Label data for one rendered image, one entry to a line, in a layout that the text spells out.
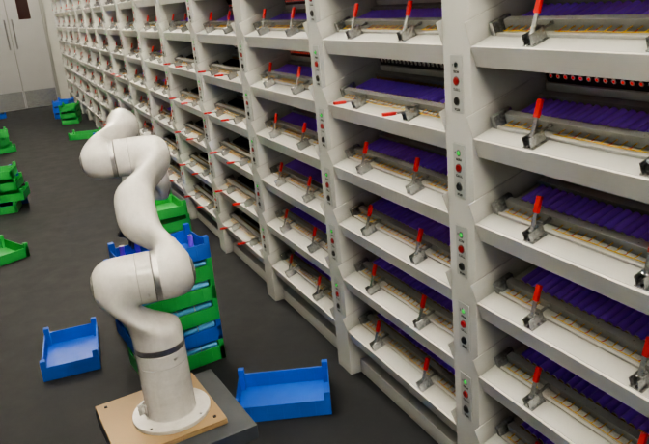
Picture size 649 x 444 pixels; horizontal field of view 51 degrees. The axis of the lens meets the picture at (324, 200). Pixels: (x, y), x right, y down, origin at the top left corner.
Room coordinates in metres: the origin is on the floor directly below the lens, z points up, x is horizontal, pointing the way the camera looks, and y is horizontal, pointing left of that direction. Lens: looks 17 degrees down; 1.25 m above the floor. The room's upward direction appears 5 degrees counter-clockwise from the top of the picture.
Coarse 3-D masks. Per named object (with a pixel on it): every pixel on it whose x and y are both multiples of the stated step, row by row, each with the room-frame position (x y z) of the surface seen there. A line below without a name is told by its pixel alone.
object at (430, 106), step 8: (352, 88) 2.00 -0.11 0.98; (352, 96) 1.99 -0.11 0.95; (368, 96) 1.89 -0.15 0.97; (376, 96) 1.85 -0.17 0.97; (384, 96) 1.81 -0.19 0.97; (392, 96) 1.79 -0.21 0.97; (392, 104) 1.76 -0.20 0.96; (400, 104) 1.74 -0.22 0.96; (408, 104) 1.70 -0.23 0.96; (424, 104) 1.63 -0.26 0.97; (432, 104) 1.61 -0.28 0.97; (440, 104) 1.59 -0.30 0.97
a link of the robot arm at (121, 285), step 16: (128, 256) 1.45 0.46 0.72; (144, 256) 1.45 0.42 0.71; (96, 272) 1.41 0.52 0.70; (112, 272) 1.40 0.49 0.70; (128, 272) 1.41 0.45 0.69; (144, 272) 1.41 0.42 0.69; (96, 288) 1.39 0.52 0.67; (112, 288) 1.39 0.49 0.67; (128, 288) 1.39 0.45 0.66; (144, 288) 1.40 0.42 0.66; (112, 304) 1.38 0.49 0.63; (128, 304) 1.39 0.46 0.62; (128, 320) 1.39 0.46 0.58; (144, 320) 1.41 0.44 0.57; (160, 320) 1.44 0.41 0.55; (176, 320) 1.46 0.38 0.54; (144, 336) 1.40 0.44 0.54; (160, 336) 1.41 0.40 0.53; (176, 336) 1.43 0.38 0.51; (144, 352) 1.40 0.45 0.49; (160, 352) 1.40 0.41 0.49
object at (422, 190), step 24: (360, 144) 2.06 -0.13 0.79; (384, 144) 1.98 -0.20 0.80; (408, 144) 1.91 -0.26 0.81; (336, 168) 2.01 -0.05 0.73; (360, 168) 1.87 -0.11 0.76; (384, 168) 1.86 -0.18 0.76; (408, 168) 1.75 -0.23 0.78; (432, 168) 1.70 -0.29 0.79; (384, 192) 1.75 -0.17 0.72; (408, 192) 1.65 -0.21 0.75; (432, 192) 1.61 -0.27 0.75; (432, 216) 1.56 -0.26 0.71
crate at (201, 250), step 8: (184, 224) 2.38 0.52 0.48; (176, 232) 2.37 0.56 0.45; (184, 232) 2.37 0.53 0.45; (192, 232) 2.36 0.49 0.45; (184, 240) 2.38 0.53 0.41; (200, 240) 2.29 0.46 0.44; (208, 240) 2.22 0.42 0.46; (112, 248) 2.23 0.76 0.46; (128, 248) 2.28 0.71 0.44; (144, 248) 2.31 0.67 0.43; (184, 248) 2.33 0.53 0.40; (192, 248) 2.19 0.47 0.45; (200, 248) 2.21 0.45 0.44; (208, 248) 2.22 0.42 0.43; (112, 256) 2.20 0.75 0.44; (192, 256) 2.19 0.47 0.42; (200, 256) 2.21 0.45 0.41; (208, 256) 2.22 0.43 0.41
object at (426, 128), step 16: (352, 80) 2.06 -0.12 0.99; (336, 96) 2.04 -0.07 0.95; (336, 112) 1.99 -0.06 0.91; (352, 112) 1.89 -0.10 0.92; (368, 112) 1.81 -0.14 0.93; (384, 112) 1.76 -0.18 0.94; (384, 128) 1.74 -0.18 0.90; (400, 128) 1.66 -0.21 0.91; (416, 128) 1.59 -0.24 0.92; (432, 128) 1.52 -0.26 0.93; (432, 144) 1.55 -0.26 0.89
